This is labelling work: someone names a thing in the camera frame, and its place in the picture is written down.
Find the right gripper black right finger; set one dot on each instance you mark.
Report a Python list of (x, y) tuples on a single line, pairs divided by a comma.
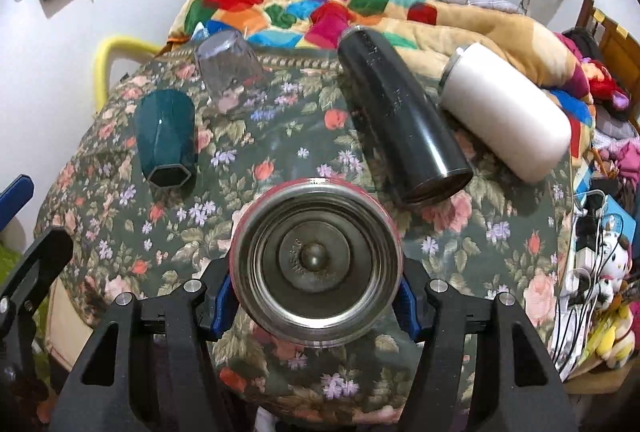
[(516, 387)]

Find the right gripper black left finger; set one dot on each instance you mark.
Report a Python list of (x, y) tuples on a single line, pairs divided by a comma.
[(147, 366)]

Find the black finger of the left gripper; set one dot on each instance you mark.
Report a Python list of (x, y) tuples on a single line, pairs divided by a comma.
[(14, 198)]

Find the red steel thermos cup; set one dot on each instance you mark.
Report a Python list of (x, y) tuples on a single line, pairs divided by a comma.
[(316, 262)]

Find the dark green hexagonal cup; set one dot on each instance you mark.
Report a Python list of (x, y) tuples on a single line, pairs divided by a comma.
[(165, 133)]

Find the clear glass cup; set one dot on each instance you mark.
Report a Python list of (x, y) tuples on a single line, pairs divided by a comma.
[(228, 67)]

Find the floral dark green quilt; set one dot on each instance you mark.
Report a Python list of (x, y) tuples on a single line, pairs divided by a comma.
[(496, 235)]

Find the black cylindrical thermos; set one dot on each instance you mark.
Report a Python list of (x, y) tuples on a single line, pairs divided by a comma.
[(423, 161)]

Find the yellow curved pipe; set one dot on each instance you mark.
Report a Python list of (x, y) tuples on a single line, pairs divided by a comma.
[(110, 49)]

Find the yellow plush toy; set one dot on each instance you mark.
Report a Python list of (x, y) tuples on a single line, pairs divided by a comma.
[(614, 339)]

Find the white plush toy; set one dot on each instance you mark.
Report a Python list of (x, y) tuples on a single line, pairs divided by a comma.
[(616, 262)]

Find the white thermos bottle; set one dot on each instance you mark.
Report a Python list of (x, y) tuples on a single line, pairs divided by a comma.
[(512, 116)]

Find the red plush toy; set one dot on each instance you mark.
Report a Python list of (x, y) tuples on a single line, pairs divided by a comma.
[(603, 86)]

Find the wooden bed headboard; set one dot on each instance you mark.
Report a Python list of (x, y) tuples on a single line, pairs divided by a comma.
[(618, 47)]

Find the colourful patchwork blanket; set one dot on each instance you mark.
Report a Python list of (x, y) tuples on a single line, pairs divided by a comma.
[(425, 32)]

